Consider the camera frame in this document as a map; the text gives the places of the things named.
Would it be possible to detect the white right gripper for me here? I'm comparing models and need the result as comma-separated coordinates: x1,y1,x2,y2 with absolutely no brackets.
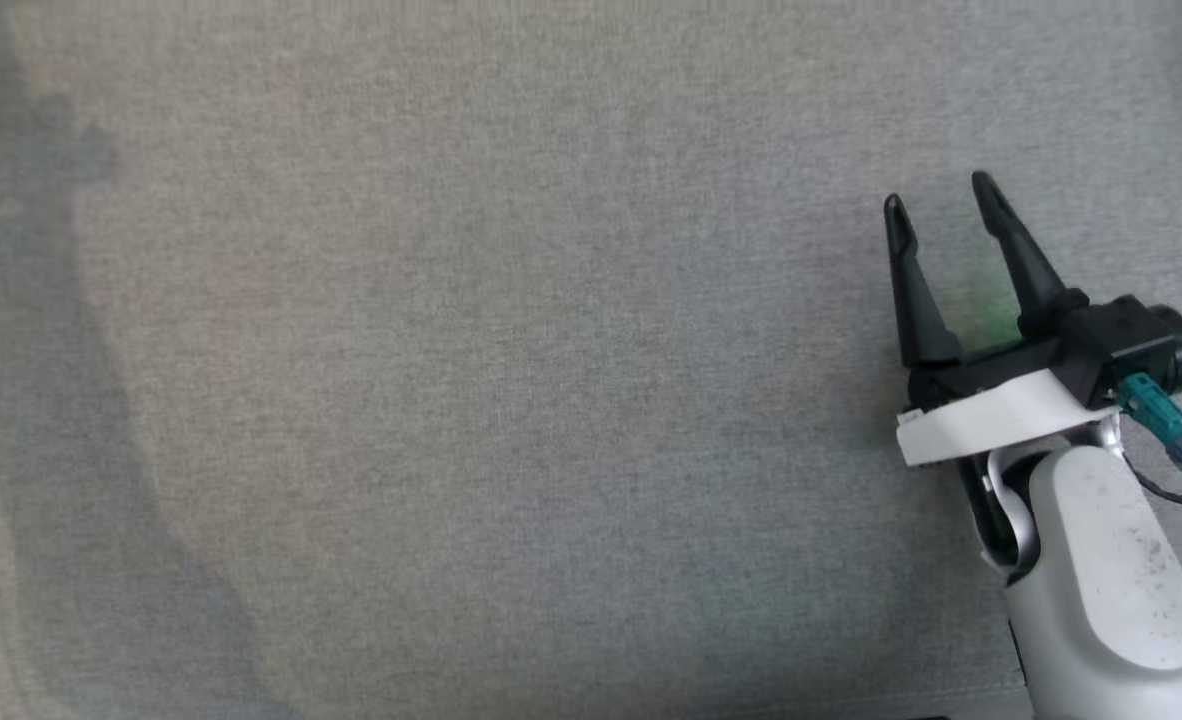
883,170,1122,469

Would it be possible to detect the teal right camera connector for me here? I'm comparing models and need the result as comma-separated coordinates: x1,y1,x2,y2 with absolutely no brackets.
1116,373,1182,471

